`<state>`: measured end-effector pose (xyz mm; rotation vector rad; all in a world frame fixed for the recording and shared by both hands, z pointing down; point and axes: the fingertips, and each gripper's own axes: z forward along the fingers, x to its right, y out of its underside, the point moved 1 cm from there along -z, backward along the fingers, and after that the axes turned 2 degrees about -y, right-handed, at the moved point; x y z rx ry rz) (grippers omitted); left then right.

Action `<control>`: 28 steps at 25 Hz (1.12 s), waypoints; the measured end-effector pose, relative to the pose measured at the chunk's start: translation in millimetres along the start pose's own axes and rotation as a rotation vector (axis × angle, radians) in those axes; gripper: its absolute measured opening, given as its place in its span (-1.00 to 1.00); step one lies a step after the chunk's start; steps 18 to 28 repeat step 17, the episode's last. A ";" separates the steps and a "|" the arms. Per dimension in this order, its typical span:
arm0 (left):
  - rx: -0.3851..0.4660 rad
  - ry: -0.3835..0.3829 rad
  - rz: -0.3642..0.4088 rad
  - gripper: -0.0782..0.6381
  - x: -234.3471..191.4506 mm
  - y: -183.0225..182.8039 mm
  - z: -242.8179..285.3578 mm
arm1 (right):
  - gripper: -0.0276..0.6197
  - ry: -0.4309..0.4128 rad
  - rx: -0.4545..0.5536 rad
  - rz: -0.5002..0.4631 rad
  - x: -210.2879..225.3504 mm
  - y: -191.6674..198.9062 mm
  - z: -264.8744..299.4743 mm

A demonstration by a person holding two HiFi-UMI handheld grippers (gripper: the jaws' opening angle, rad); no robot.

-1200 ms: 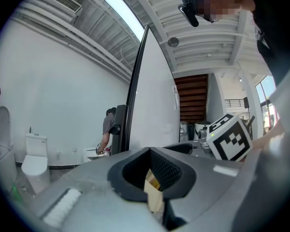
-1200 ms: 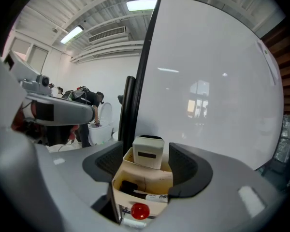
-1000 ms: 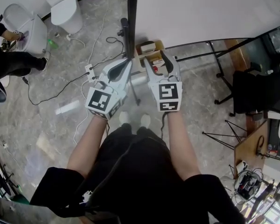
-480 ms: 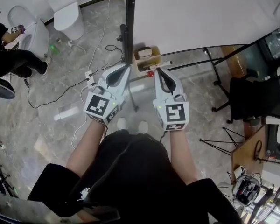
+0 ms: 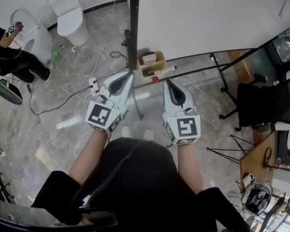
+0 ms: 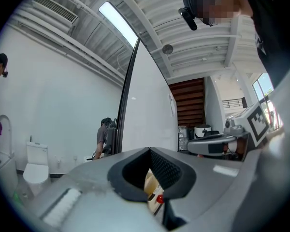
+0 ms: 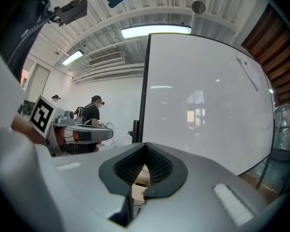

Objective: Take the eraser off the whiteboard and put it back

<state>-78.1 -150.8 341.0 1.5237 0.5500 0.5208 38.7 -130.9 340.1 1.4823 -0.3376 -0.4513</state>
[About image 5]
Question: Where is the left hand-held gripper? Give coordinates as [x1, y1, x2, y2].
[84, 71, 135, 135]

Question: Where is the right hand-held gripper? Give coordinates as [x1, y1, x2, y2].
[162, 79, 201, 145]

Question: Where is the small white block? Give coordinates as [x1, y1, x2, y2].
[142, 52, 158, 64]

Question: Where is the person's left forearm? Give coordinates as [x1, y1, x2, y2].
[68, 127, 111, 185]

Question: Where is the person's right forearm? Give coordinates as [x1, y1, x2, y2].
[176, 143, 205, 194]

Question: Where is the white table top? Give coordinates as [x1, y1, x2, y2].
[129, 0, 290, 70]

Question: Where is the white power strip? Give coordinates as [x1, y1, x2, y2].
[88, 77, 99, 96]

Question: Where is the white marker black cap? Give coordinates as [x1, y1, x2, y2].
[157, 66, 177, 73]

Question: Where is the wooden marker tray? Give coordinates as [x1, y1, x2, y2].
[137, 51, 166, 78]

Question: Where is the black office chair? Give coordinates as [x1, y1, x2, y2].
[219, 73, 290, 131]

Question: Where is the white toilet with tank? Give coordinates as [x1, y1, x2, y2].
[49, 0, 89, 47]

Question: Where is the white toilet with raised lid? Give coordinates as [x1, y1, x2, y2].
[9, 8, 53, 65]

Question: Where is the wooden side table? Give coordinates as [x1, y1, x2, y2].
[207, 130, 278, 194]

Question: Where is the person's black clothing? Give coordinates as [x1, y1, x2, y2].
[31, 137, 251, 232]

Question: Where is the dark oval toilet lid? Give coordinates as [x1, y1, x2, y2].
[0, 78, 24, 105]

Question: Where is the looped black cable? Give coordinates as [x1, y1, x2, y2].
[96, 51, 130, 81]

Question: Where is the white toilet supply hose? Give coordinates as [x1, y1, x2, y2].
[72, 46, 91, 61]

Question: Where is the white wall cable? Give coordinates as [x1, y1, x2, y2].
[91, 0, 116, 79]

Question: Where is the long black power cable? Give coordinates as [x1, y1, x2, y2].
[26, 83, 94, 116]

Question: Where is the black coiled cable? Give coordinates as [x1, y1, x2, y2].
[263, 147, 274, 169]

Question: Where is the black electronic device with cables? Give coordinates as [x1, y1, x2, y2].
[241, 184, 273, 216]

